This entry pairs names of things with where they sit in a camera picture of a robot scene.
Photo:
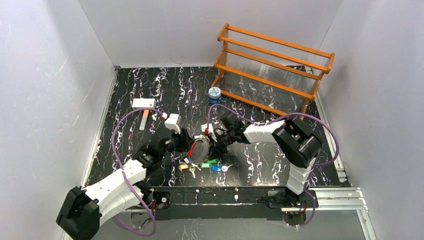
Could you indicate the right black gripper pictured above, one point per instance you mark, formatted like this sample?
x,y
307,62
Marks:
x,y
219,138

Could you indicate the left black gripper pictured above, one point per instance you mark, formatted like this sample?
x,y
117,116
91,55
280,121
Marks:
x,y
182,144

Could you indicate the metal key organizer red handle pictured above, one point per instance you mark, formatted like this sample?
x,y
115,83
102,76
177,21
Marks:
x,y
200,152

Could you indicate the green key tag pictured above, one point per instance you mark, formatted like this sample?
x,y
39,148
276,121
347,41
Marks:
x,y
209,163

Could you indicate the silver key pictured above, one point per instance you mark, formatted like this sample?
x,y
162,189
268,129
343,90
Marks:
x,y
225,168

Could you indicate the blue key tag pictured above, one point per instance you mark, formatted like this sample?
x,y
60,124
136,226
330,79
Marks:
x,y
215,168

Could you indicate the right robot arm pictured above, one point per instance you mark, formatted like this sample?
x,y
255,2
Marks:
x,y
299,144

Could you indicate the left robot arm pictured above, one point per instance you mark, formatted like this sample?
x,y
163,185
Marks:
x,y
106,192

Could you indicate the blue jar with patterned lid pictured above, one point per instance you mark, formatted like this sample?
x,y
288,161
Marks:
x,y
214,95

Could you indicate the white orange marker pen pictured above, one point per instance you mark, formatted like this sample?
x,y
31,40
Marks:
x,y
144,119

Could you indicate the white box with red logo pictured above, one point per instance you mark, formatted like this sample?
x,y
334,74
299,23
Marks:
x,y
140,103

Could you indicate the orange wooden shelf rack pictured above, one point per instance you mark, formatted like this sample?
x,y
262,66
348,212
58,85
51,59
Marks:
x,y
275,75

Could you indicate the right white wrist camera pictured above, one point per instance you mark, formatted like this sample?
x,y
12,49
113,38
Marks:
x,y
207,130

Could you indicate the aluminium rail frame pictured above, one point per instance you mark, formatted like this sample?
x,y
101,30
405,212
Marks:
x,y
174,203

